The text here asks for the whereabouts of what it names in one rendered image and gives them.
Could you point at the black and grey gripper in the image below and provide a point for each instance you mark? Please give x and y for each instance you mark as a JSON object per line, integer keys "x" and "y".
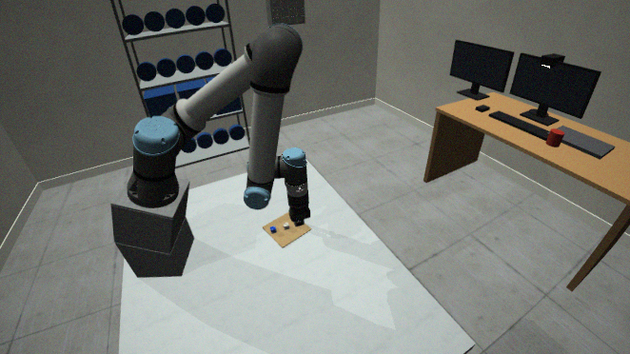
{"x": 298, "y": 199}

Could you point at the tan mat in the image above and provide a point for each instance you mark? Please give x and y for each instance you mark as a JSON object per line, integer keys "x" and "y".
{"x": 284, "y": 237}

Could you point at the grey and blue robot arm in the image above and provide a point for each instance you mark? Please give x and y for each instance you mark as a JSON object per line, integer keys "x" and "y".
{"x": 271, "y": 62}

